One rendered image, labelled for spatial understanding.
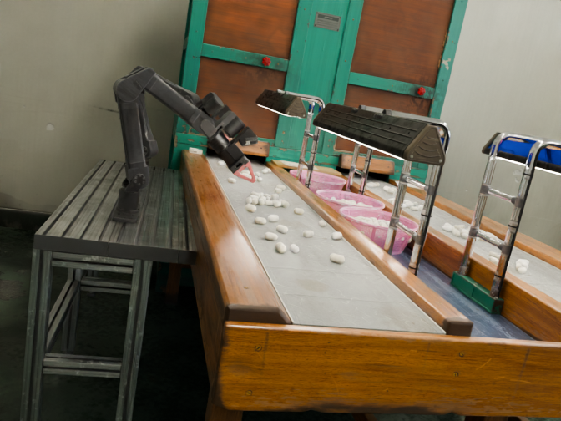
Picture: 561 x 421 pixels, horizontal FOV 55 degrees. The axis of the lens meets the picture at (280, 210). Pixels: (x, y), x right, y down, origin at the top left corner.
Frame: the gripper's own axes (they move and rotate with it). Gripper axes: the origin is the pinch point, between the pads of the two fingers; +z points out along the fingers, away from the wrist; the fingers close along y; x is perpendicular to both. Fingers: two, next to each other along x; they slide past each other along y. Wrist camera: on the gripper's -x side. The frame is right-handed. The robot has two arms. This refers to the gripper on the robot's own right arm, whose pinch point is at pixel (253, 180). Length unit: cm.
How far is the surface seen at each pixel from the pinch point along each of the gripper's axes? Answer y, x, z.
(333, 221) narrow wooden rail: -20.8, -10.0, 21.5
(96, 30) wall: 177, 12, -85
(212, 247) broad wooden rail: -60, 16, -11
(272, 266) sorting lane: -62, 9, 1
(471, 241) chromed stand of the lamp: -47, -33, 42
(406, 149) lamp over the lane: -84, -25, -7
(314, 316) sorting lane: -87, 7, 3
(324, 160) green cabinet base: 91, -33, 42
